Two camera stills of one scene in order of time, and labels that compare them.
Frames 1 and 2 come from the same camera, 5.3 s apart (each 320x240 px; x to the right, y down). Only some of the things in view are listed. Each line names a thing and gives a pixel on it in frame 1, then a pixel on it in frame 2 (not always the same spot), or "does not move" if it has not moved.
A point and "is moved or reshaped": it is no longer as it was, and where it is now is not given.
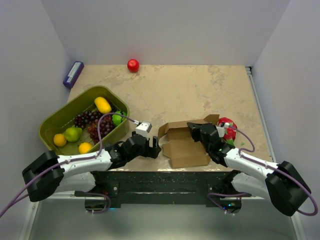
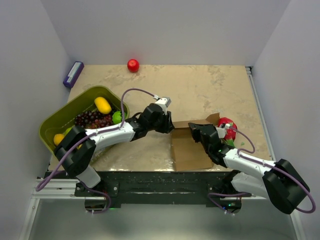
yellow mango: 102,105 does not move
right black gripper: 195,131 does not move
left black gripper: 151,152 to 168,126
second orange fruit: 59,139 does not move
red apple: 133,65 does not move
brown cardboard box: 179,145 is moved or reshaped
